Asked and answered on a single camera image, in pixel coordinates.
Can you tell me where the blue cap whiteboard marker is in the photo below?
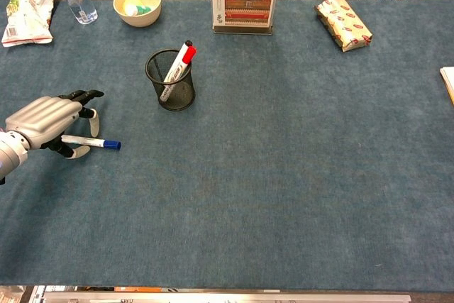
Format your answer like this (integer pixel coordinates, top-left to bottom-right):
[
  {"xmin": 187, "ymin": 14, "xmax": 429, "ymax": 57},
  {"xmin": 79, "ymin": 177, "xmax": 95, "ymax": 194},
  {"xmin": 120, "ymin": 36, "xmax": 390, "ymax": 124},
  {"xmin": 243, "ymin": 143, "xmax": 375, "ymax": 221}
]
[{"xmin": 60, "ymin": 134, "xmax": 122, "ymax": 151}]

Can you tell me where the red patterned wrapped package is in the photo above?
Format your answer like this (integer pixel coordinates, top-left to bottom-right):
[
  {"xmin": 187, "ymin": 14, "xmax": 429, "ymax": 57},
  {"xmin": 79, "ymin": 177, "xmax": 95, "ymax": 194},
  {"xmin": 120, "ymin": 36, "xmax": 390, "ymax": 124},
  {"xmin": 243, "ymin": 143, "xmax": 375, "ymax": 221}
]
[{"xmin": 314, "ymin": 0, "xmax": 374, "ymax": 53}]

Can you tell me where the red printed display card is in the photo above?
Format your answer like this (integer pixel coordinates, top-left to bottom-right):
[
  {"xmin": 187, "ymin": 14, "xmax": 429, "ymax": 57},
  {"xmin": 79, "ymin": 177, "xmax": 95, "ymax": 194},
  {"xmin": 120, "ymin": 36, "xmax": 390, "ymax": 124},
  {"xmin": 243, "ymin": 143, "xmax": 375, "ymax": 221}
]
[{"xmin": 212, "ymin": 0, "xmax": 276, "ymax": 28}]

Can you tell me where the aluminium profile rail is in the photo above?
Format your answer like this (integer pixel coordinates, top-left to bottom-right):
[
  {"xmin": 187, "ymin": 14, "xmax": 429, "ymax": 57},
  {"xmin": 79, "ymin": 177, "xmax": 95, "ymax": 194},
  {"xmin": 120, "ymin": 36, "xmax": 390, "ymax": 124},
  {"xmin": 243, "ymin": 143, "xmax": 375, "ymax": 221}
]
[{"xmin": 31, "ymin": 290, "xmax": 412, "ymax": 303}]

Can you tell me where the small white green bottle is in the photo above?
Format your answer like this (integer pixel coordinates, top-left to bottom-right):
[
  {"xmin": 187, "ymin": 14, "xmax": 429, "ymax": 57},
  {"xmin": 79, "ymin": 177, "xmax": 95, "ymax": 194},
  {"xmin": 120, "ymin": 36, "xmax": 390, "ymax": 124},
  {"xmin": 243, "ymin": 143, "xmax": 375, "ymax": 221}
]
[{"xmin": 123, "ymin": 4, "xmax": 153, "ymax": 17}]

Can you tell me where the red cap whiteboard marker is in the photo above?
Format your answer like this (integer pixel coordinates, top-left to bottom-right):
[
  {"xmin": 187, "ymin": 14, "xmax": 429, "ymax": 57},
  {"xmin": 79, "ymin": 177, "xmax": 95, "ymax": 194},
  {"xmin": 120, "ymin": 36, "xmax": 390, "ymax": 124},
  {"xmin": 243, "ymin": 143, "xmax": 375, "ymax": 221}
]
[{"xmin": 159, "ymin": 45, "xmax": 197, "ymax": 102}]

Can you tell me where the blue felt table mat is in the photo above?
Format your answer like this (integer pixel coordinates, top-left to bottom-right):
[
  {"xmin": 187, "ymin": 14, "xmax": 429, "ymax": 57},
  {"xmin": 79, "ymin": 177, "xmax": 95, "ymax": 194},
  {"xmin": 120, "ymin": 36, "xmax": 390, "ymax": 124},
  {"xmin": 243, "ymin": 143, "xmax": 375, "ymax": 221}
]
[{"xmin": 0, "ymin": 0, "xmax": 454, "ymax": 288}]

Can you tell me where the cream round bowl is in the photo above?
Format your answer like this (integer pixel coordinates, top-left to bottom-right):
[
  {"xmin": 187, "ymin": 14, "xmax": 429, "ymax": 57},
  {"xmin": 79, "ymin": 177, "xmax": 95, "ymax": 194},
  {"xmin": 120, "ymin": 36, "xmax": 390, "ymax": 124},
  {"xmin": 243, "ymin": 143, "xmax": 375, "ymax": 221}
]
[{"xmin": 112, "ymin": 0, "xmax": 162, "ymax": 28}]

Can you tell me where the yellow round object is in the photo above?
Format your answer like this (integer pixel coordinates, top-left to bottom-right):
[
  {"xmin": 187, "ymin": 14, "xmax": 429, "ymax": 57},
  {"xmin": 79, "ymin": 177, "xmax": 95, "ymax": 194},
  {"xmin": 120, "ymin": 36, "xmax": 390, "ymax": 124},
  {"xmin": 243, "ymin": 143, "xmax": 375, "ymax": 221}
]
[{"xmin": 123, "ymin": 0, "xmax": 143, "ymax": 15}]

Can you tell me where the black mesh pen holder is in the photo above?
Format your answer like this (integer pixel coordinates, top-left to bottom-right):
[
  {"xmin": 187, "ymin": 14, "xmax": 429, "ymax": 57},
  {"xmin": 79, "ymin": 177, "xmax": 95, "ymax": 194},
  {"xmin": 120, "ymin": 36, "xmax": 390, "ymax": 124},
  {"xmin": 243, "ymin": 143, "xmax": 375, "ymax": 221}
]
[{"xmin": 144, "ymin": 48, "xmax": 196, "ymax": 112}]

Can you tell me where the white printed snack bag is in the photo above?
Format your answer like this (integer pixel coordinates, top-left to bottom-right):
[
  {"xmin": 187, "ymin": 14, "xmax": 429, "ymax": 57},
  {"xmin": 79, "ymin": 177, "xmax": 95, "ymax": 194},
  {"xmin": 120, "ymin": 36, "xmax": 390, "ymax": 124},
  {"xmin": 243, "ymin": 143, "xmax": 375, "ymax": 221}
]
[{"xmin": 1, "ymin": 0, "xmax": 57, "ymax": 48}]

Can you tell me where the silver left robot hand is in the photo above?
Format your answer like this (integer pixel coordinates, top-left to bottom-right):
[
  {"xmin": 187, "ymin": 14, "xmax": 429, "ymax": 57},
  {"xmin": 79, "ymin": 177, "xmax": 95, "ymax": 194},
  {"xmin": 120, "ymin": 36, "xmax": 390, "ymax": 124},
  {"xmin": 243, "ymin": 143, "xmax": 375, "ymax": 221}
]
[{"xmin": 4, "ymin": 89, "xmax": 105, "ymax": 160}]

